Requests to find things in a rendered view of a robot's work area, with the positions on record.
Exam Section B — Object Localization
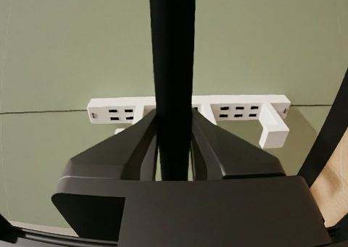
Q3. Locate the black long bar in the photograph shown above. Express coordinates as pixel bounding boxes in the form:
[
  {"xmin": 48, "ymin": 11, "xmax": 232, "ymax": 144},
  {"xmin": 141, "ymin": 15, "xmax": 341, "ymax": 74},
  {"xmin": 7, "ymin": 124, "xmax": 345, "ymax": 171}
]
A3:
[{"xmin": 150, "ymin": 0, "xmax": 195, "ymax": 180}]

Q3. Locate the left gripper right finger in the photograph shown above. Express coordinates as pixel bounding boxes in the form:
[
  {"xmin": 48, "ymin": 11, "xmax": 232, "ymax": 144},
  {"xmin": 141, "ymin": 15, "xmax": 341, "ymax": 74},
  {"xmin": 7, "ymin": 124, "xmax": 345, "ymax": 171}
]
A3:
[{"xmin": 189, "ymin": 108, "xmax": 287, "ymax": 180}]

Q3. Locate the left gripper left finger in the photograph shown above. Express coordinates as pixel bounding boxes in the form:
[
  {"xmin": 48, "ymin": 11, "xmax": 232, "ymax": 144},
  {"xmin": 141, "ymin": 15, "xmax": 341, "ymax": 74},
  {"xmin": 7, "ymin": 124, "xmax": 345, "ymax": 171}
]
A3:
[{"xmin": 61, "ymin": 108, "xmax": 159, "ymax": 180}]

